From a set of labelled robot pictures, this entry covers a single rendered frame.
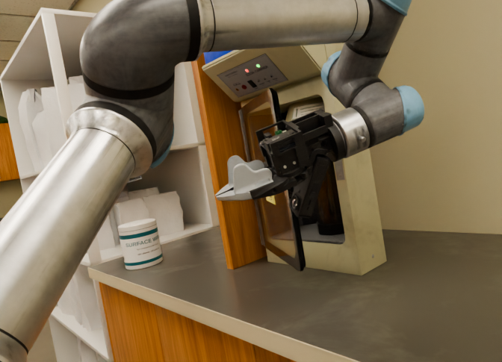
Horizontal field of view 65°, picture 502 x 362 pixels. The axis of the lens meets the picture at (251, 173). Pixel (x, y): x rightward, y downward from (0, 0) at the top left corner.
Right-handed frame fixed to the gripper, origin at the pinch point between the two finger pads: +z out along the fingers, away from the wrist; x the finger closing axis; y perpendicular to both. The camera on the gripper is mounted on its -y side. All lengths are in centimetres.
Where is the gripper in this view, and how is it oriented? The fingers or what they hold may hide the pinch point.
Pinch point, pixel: (225, 198)
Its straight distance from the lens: 62.3
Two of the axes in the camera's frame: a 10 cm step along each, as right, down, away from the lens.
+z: -9.1, 3.9, -1.5
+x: 3.0, 3.7, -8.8
